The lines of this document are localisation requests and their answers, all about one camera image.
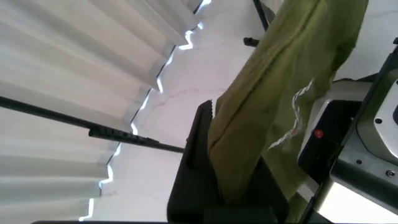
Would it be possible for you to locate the white curtain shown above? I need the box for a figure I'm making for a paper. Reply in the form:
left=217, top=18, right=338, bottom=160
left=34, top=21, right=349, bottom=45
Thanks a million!
left=0, top=0, right=203, bottom=222

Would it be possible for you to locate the black clothes rack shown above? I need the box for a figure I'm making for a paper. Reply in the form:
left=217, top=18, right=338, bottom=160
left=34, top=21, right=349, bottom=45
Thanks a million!
left=0, top=0, right=270, bottom=154

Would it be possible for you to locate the green long-sleeved shirt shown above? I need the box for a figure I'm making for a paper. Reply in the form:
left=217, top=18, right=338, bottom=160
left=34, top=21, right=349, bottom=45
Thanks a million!
left=206, top=0, right=369, bottom=222

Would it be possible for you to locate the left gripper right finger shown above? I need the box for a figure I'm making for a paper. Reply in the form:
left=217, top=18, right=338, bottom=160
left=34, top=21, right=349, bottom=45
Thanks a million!
left=245, top=156, right=290, bottom=222

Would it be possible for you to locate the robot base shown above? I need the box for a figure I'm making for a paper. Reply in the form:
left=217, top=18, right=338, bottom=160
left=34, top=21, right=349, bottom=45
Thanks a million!
left=297, top=37, right=398, bottom=222

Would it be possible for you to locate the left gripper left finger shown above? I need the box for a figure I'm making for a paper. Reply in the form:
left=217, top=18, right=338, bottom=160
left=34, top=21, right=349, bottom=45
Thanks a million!
left=167, top=99, right=223, bottom=222

